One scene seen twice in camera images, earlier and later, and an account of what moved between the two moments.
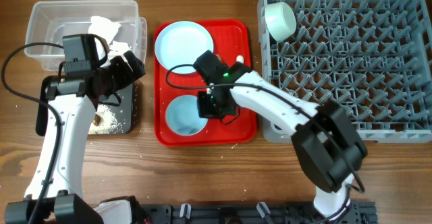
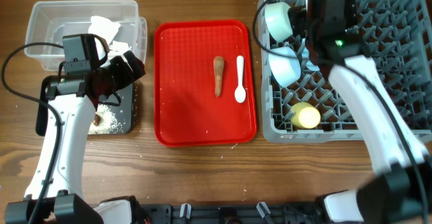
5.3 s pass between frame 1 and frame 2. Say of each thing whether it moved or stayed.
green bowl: stayed
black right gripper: moved
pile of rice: stayed
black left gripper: stayed
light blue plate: moved
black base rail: stayed
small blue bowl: moved
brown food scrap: stayed
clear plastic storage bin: stayed
